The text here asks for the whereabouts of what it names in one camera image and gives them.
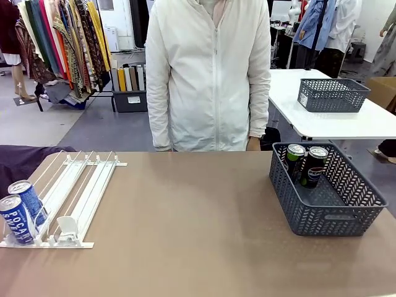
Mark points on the mannequin in maroon top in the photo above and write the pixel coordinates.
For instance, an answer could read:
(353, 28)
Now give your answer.
(7, 31)

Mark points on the white dispenser pusher paddle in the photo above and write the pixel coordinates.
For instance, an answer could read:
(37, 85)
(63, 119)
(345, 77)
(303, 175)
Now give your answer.
(66, 226)

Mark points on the person's left hand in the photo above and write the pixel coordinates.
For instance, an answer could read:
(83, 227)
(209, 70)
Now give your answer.
(254, 143)

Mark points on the dark purple cloth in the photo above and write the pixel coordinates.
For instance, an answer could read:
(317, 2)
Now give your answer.
(18, 161)

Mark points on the black stool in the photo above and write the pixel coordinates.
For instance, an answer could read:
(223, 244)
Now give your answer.
(358, 51)

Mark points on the magenta hanging cloth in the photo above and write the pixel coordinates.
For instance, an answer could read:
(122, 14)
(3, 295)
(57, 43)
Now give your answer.
(51, 34)

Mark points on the black Pepsi can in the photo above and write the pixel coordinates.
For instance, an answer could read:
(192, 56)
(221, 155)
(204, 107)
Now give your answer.
(294, 161)
(314, 170)

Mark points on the brown board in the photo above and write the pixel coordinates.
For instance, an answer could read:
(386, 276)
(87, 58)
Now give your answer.
(133, 79)

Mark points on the blue patterned fabric stack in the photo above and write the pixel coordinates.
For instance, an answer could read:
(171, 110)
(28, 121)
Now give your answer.
(75, 100)

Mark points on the black clothes rack frame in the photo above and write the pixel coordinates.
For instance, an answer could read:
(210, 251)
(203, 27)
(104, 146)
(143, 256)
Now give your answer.
(102, 96)

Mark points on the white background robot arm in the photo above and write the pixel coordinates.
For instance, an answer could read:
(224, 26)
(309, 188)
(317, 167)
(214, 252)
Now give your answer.
(294, 12)

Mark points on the dark grey storage bin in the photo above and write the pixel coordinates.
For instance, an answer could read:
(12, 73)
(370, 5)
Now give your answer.
(130, 102)

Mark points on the blue Pocari Sweat can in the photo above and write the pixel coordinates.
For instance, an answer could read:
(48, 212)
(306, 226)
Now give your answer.
(29, 195)
(17, 222)

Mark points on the white side table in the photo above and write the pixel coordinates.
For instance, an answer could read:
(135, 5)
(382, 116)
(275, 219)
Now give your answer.
(309, 123)

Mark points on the white board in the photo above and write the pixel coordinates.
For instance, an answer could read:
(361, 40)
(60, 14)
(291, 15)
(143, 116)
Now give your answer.
(140, 77)
(128, 79)

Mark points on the yellow hanging cloth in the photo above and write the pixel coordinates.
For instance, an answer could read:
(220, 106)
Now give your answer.
(99, 37)

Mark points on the brown cardboard box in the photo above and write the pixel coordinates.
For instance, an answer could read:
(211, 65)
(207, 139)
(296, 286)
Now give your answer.
(383, 88)

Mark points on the grey hanging skirt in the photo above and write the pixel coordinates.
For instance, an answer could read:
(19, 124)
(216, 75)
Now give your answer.
(306, 57)

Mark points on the dark hanging trousers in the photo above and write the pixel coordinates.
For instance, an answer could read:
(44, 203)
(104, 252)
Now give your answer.
(331, 62)

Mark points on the bystander leg dark trousers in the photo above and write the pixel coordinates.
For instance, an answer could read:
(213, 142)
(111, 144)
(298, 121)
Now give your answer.
(389, 147)

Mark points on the multicolour patterned hanging cloths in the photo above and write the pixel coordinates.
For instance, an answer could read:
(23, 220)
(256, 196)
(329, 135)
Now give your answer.
(77, 46)

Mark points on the light grey board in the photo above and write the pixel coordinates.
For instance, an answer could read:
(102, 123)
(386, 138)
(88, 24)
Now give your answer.
(115, 80)

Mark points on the grey plastic basket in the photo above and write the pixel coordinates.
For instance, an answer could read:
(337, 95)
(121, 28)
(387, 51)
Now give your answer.
(334, 99)
(325, 216)

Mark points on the cream hanging cloth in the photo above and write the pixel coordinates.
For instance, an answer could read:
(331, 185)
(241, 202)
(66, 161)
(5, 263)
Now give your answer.
(26, 18)

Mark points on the black garment stand pole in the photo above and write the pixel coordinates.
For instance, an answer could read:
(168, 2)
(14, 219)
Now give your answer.
(319, 21)

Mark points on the small white appliance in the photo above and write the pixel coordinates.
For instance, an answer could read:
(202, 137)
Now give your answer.
(111, 40)

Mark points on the brown paisley garment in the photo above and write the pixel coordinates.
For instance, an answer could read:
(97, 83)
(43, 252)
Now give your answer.
(34, 68)

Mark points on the white hanging shirt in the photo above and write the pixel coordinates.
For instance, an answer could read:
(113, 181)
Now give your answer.
(346, 24)

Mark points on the dark green hanging cloth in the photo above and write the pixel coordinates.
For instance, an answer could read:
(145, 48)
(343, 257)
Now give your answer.
(37, 28)

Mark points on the grey cloth pile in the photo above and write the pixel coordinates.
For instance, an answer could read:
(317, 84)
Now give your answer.
(57, 91)

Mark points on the black background workbench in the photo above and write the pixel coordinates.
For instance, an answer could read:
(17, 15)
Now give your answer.
(284, 46)

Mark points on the orange hanging cloth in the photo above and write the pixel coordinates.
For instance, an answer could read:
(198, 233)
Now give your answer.
(63, 62)

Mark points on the person's right forearm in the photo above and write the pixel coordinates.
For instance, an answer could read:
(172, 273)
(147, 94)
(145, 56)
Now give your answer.
(159, 123)

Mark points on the mannequin in grey dress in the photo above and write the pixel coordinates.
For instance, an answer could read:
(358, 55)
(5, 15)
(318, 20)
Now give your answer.
(386, 52)

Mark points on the person in white jacket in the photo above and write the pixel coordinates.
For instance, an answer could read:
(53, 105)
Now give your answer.
(210, 77)

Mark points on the person's left forearm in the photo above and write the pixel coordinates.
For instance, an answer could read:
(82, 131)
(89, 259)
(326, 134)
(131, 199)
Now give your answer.
(259, 114)

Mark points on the white can dispenser rack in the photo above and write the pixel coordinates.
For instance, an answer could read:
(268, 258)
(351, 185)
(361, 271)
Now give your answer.
(86, 245)

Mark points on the yellow board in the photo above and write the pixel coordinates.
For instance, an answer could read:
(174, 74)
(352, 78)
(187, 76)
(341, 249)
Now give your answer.
(122, 80)

